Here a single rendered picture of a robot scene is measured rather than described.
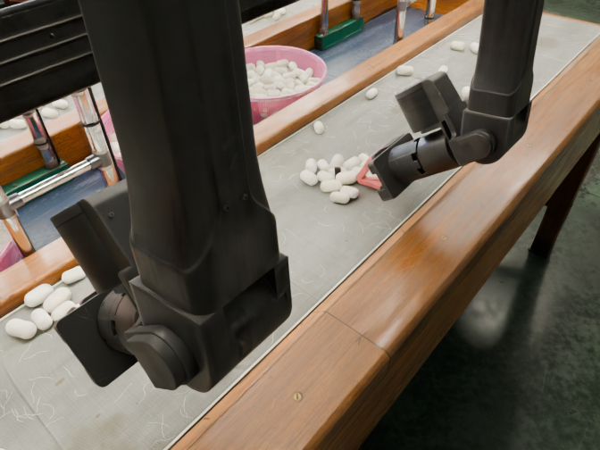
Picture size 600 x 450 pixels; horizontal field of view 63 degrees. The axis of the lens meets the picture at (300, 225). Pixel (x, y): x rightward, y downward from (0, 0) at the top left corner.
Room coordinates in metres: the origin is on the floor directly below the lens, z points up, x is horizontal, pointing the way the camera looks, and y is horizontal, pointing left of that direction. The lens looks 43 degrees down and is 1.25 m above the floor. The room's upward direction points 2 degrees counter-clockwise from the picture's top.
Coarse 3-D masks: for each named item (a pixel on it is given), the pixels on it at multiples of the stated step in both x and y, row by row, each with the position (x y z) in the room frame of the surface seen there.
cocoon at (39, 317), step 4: (32, 312) 0.38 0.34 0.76; (36, 312) 0.38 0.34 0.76; (40, 312) 0.38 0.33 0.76; (44, 312) 0.38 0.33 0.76; (32, 316) 0.38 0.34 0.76; (36, 316) 0.38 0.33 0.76; (40, 316) 0.38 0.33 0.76; (44, 316) 0.38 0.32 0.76; (48, 316) 0.38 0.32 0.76; (32, 320) 0.38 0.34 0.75; (36, 320) 0.37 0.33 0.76; (40, 320) 0.37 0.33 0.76; (44, 320) 0.37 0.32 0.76; (48, 320) 0.37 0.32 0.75; (52, 320) 0.38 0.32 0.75; (36, 324) 0.37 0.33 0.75; (40, 324) 0.37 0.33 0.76; (44, 324) 0.37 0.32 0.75; (48, 324) 0.37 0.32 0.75; (40, 328) 0.36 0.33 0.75; (44, 328) 0.37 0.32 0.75; (48, 328) 0.37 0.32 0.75
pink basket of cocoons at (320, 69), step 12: (252, 48) 1.15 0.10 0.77; (264, 48) 1.16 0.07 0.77; (276, 48) 1.16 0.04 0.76; (288, 48) 1.15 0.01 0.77; (252, 60) 1.15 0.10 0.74; (276, 60) 1.15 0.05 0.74; (288, 60) 1.14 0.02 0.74; (300, 60) 1.13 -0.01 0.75; (312, 60) 1.10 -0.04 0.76; (324, 72) 1.01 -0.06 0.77; (276, 96) 0.91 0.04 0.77; (288, 96) 0.91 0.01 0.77; (300, 96) 0.93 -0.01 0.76; (252, 108) 0.92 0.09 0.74; (264, 108) 0.91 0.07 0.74; (276, 108) 0.91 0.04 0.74
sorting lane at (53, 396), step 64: (448, 64) 1.10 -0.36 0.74; (384, 128) 0.82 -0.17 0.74; (320, 192) 0.63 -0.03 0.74; (320, 256) 0.48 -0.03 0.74; (0, 320) 0.39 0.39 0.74; (0, 384) 0.30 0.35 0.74; (64, 384) 0.29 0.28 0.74; (128, 384) 0.29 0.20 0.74; (64, 448) 0.22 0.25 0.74; (128, 448) 0.22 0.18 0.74
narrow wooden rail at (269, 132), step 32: (480, 0) 1.45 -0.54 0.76; (416, 32) 1.23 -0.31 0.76; (448, 32) 1.26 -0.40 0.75; (384, 64) 1.05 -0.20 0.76; (320, 96) 0.91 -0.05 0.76; (256, 128) 0.80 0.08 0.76; (288, 128) 0.80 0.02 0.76; (32, 256) 0.48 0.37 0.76; (64, 256) 0.47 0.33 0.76; (0, 288) 0.42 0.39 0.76; (32, 288) 0.43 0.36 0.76
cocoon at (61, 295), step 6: (60, 288) 0.42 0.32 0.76; (66, 288) 0.42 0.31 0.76; (54, 294) 0.41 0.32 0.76; (60, 294) 0.41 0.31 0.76; (66, 294) 0.41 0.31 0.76; (48, 300) 0.40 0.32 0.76; (54, 300) 0.40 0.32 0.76; (60, 300) 0.40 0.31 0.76; (66, 300) 0.41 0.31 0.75; (48, 306) 0.39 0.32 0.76; (54, 306) 0.39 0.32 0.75
